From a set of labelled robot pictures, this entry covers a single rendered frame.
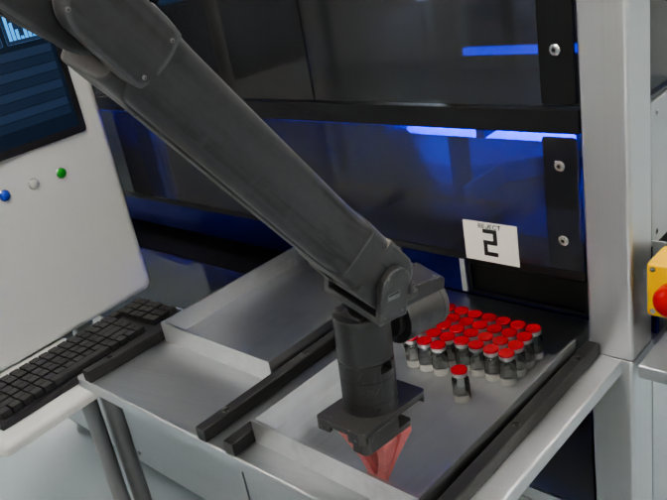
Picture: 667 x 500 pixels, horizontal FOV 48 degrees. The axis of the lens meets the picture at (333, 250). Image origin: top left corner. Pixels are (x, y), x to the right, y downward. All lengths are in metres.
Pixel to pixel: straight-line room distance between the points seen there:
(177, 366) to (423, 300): 0.53
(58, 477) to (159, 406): 1.57
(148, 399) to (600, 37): 0.76
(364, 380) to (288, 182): 0.25
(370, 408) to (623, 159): 0.41
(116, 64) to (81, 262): 1.17
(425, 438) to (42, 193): 0.90
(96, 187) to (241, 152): 1.07
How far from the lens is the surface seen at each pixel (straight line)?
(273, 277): 1.40
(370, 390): 0.75
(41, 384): 1.39
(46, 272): 1.55
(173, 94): 0.49
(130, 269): 1.66
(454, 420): 0.95
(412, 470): 0.89
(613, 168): 0.94
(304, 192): 0.59
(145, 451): 2.35
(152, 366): 1.22
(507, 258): 1.06
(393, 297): 0.70
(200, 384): 1.13
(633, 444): 1.13
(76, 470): 2.66
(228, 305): 1.34
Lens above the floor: 1.45
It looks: 23 degrees down
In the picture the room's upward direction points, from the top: 11 degrees counter-clockwise
